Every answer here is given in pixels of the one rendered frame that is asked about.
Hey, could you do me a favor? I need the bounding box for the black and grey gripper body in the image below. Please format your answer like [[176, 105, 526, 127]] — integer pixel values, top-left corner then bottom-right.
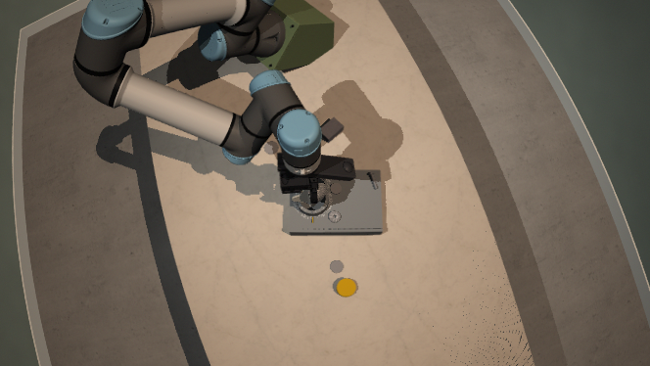
[[277, 153, 319, 194]]

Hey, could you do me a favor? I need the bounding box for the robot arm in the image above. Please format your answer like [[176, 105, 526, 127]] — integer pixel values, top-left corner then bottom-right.
[[72, 0, 355, 181]]

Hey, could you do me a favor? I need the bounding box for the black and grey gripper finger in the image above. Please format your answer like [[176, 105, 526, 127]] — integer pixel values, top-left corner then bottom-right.
[[292, 188, 317, 206]]

